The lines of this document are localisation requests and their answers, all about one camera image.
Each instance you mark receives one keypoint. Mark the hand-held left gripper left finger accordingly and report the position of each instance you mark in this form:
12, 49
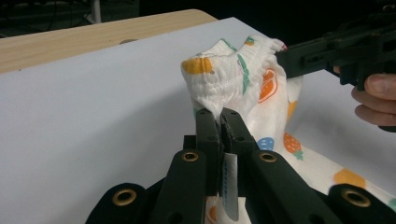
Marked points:
208, 133

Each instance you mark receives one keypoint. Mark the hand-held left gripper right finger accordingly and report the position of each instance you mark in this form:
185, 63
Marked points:
236, 133

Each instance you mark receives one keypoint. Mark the white fruit-print pants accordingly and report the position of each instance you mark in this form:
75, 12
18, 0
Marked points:
227, 77

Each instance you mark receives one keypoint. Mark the white metal desk frame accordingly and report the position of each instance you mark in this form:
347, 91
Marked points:
96, 11

